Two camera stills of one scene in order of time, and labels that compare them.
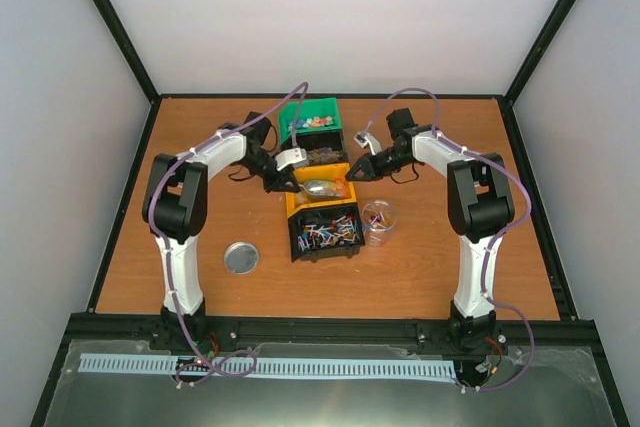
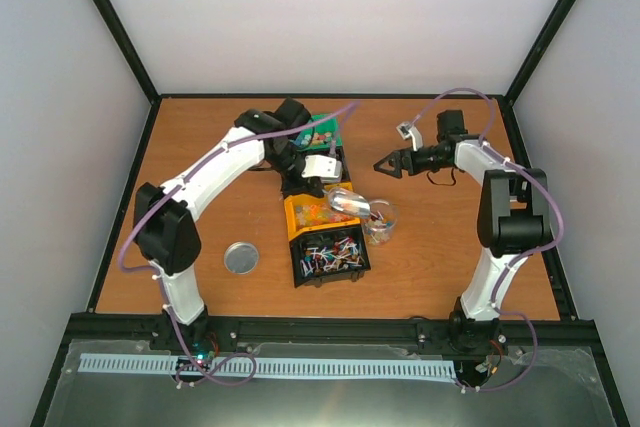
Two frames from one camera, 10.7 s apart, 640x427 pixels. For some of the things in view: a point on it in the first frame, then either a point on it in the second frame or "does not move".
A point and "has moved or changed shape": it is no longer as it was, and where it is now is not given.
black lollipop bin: [326, 233] -> [331, 254]
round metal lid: [241, 258] does not move
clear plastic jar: [378, 218] does not move
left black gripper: [278, 183] -> [308, 187]
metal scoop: [323, 187] has moved or changed shape
